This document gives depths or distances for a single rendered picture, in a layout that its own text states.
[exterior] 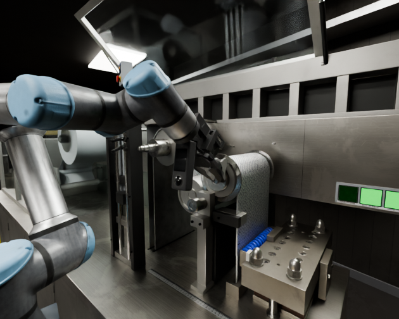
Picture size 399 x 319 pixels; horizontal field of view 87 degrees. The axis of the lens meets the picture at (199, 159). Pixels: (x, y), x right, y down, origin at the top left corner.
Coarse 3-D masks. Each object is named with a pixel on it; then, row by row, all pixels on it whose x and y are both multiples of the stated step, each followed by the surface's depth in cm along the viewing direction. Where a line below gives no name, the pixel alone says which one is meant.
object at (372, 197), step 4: (364, 192) 68; (368, 192) 67; (372, 192) 67; (376, 192) 66; (380, 192) 65; (364, 196) 68; (368, 196) 67; (372, 196) 67; (376, 196) 66; (380, 196) 66; (360, 200) 69; (364, 200) 68; (368, 200) 67; (372, 200) 67; (376, 200) 66; (380, 200) 66; (372, 204) 67; (376, 204) 66; (380, 204) 66
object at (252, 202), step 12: (252, 192) 68; (264, 192) 76; (240, 204) 63; (252, 204) 69; (264, 204) 77; (252, 216) 70; (264, 216) 78; (240, 228) 64; (252, 228) 70; (264, 228) 79; (240, 240) 64; (252, 240) 71
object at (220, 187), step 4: (228, 176) 61; (208, 180) 65; (228, 180) 61; (208, 184) 65; (212, 184) 64; (216, 184) 63; (220, 184) 62; (224, 184) 61; (228, 184) 62; (212, 188) 64; (216, 188) 63; (220, 188) 62; (224, 188) 62
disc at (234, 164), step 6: (216, 156) 64; (222, 156) 63; (228, 156) 62; (228, 162) 62; (234, 162) 61; (234, 168) 61; (240, 174) 60; (240, 180) 60; (204, 186) 68; (240, 186) 60; (234, 192) 61; (216, 198) 66; (222, 198) 64; (228, 198) 63
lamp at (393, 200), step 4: (388, 192) 64; (392, 192) 64; (396, 192) 63; (388, 196) 64; (392, 196) 64; (396, 196) 63; (388, 200) 64; (392, 200) 64; (396, 200) 63; (388, 204) 64; (392, 204) 64; (396, 204) 63; (396, 208) 63
